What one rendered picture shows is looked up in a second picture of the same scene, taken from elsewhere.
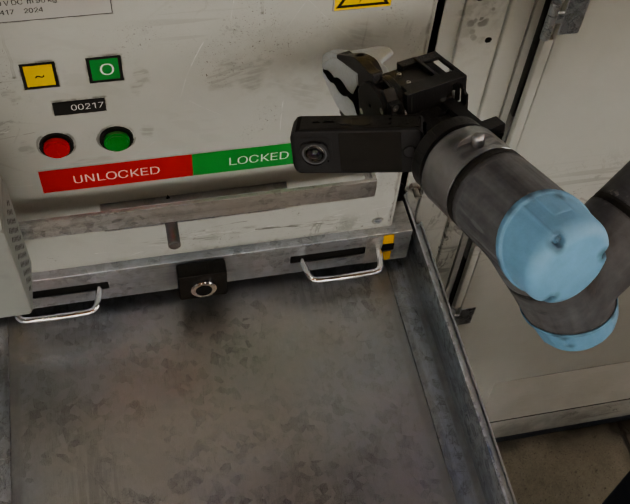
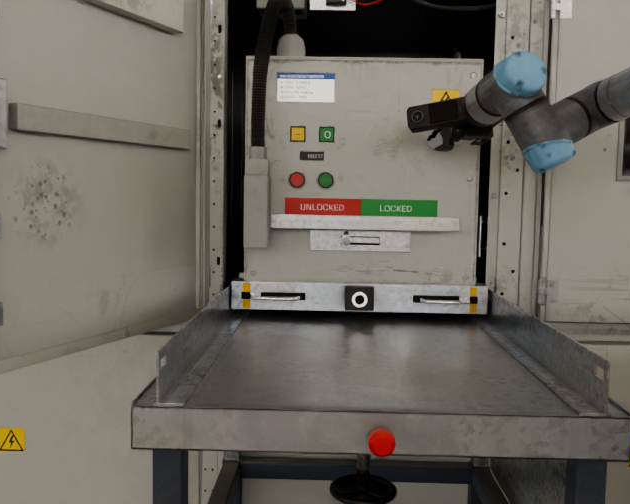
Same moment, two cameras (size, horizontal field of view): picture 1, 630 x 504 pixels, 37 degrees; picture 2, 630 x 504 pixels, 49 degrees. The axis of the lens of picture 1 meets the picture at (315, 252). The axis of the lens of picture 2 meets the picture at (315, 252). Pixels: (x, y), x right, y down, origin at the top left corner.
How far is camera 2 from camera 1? 1.08 m
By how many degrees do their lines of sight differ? 51
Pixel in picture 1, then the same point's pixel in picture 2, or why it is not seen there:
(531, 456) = not seen: outside the picture
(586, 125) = (588, 236)
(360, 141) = (438, 106)
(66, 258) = (286, 272)
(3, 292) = (257, 223)
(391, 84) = not seen: hidden behind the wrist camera
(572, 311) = (541, 120)
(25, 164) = (280, 191)
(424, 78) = not seen: hidden behind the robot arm
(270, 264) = (400, 300)
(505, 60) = (529, 186)
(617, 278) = (564, 115)
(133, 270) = (320, 285)
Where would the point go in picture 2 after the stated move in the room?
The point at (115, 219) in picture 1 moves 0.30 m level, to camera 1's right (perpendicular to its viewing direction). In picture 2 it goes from (318, 220) to (467, 225)
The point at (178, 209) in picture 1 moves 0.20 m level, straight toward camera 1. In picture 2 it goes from (351, 219) to (349, 223)
